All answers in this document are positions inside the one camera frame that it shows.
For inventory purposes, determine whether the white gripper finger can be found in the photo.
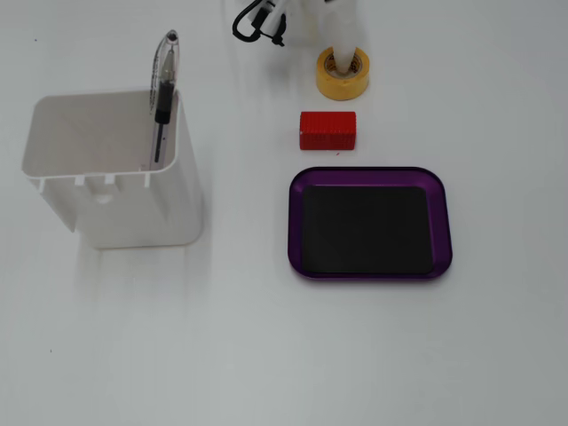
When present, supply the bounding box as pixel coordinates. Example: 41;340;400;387
286;0;320;49
319;0;359;75

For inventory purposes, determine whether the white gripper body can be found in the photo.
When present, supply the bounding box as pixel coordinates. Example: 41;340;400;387
247;0;288;42

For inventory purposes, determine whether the yellow tape roll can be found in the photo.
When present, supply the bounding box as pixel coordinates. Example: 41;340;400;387
315;45;370;101

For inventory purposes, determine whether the white plastic box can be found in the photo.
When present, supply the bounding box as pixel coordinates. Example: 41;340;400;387
20;88;205;249

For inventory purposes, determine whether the red ribbed block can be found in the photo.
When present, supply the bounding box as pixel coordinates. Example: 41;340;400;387
298;110;358;151

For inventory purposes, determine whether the clear black pen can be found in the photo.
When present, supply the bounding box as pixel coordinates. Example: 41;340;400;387
148;29;181;172

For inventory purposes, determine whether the purple metal tray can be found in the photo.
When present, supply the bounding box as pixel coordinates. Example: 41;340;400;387
288;166;454;281

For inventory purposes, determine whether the black tray mat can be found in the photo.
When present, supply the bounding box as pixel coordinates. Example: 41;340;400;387
302;185;435;275

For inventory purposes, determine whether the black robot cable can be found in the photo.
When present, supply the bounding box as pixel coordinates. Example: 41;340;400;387
232;0;288;48

